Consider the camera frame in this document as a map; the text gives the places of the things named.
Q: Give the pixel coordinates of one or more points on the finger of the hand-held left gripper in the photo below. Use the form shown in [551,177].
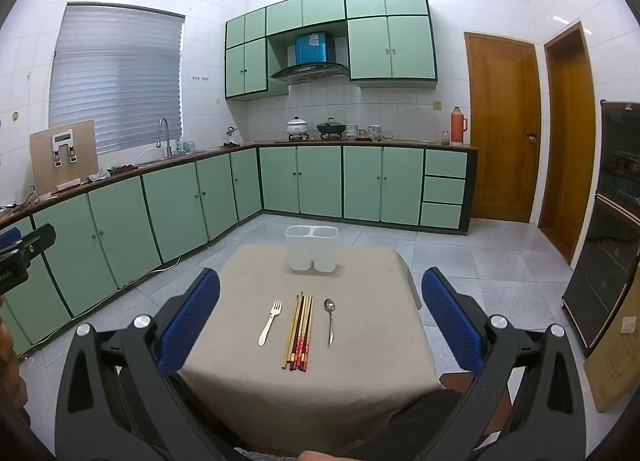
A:
[37,242]
[8,238]

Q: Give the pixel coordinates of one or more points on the beige tablecloth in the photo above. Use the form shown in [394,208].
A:
[350,381]

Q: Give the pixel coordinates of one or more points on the white cooking pot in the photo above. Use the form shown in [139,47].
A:
[297,128]

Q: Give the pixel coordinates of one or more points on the black wok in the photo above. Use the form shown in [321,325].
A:
[330,129]

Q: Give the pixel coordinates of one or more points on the cream plastic fork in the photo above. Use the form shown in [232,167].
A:
[270,323]

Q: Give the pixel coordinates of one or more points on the tall black cabinet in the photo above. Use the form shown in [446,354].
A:
[610,241]

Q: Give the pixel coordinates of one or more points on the white two-compartment utensil holder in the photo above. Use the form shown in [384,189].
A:
[311,251]

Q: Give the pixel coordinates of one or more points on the metal kitchen faucet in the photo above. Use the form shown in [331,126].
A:
[168,141]

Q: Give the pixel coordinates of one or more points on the person's right leg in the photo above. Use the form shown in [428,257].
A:
[425,411]

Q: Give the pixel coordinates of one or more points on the plain bamboo chopstick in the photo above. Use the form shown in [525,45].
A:
[290,331]
[293,331]

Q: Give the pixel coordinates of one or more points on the cardboard box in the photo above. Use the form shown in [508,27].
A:
[620,366]

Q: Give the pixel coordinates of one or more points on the green wall cabinets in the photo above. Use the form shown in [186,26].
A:
[390,48]

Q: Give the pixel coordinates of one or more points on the black range hood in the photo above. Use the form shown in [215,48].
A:
[310,74]

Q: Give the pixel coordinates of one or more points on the plain wooden door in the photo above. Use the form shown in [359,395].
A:
[565,151]

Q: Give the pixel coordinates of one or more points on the metal spoon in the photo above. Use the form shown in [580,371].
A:
[330,321]

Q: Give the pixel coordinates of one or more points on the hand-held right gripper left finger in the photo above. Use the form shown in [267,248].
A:
[192,318]

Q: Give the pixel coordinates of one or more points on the black chopstick with gold band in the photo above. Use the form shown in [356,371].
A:
[297,331]

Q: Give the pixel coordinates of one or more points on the red-ended bamboo chopstick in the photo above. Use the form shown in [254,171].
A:
[307,331]
[304,331]

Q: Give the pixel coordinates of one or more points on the green base cabinets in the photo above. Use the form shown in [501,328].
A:
[320,181]

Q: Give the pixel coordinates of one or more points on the beige wooden board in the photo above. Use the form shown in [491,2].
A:
[44,168]

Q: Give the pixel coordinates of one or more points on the green drawer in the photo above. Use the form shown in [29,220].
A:
[441,215]
[445,163]
[443,190]

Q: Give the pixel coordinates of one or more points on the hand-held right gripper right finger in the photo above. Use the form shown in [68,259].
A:
[447,318]

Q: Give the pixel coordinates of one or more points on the orange thermos flask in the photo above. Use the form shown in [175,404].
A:
[456,128]

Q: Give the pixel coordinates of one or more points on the dark brown red-patterned chopstick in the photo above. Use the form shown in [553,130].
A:
[302,331]
[299,331]

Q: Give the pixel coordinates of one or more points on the person's left forearm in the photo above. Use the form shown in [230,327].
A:
[11,371]

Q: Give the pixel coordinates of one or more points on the grey window blind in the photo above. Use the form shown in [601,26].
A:
[115,76]

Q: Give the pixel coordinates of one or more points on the small wall tap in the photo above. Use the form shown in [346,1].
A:
[231,132]

